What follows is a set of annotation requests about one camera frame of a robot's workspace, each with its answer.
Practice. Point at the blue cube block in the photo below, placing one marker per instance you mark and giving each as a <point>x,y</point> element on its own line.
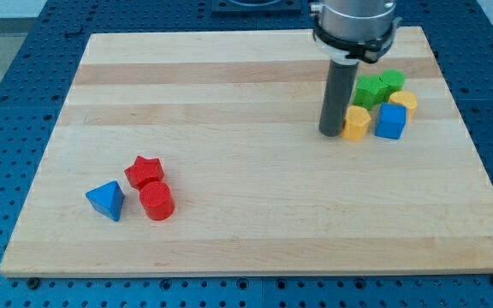
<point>391,121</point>

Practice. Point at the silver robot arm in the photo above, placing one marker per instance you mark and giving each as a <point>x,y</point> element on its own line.
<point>349,32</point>

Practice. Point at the red star block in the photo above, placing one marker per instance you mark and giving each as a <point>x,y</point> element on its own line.
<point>143,171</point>

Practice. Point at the green cylinder block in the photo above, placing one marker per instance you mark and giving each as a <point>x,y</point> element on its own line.
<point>393,79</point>

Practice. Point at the red cylinder block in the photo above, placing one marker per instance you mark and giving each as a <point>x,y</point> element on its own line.
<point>157,200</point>

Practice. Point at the green star block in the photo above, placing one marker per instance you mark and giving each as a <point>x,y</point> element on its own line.
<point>369,91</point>

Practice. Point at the wooden board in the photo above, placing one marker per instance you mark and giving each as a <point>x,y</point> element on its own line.
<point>258,190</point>

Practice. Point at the yellow cylinder block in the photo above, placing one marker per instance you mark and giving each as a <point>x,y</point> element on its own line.
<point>408,100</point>

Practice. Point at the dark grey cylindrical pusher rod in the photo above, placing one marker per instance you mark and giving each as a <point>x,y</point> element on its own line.
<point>337,94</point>

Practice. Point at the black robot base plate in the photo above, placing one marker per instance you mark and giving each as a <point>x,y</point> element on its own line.
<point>255,6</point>

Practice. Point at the blue triangle block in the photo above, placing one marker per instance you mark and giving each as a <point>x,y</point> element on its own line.
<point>107,200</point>

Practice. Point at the yellow pentagon block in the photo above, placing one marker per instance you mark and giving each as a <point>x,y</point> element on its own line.
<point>356,123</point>

